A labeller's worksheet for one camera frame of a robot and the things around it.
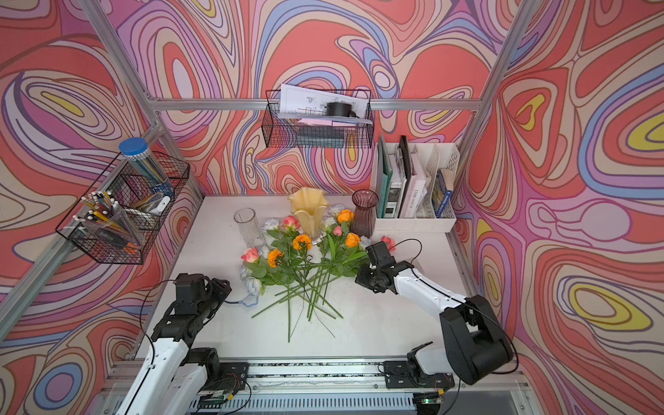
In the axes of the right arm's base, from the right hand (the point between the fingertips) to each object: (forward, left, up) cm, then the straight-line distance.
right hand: (361, 285), depth 88 cm
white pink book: (+26, -20, +21) cm, 39 cm away
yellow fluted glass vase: (+27, +18, +13) cm, 35 cm away
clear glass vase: (+17, +39, +13) cm, 44 cm away
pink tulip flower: (+22, +7, +2) cm, 24 cm away
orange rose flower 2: (+29, +4, +3) cm, 30 cm away
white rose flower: (+26, +34, +4) cm, 43 cm away
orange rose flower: (+18, +2, +1) cm, 18 cm away
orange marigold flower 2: (+18, +21, +2) cm, 27 cm away
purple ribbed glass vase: (+28, -4, +5) cm, 29 cm away
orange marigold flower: (+10, +31, +3) cm, 32 cm away
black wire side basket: (+12, +64, +30) cm, 71 cm away
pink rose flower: (+28, +26, +3) cm, 39 cm away
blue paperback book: (+29, -35, +8) cm, 47 cm away
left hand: (-1, +44, +7) cm, 44 cm away
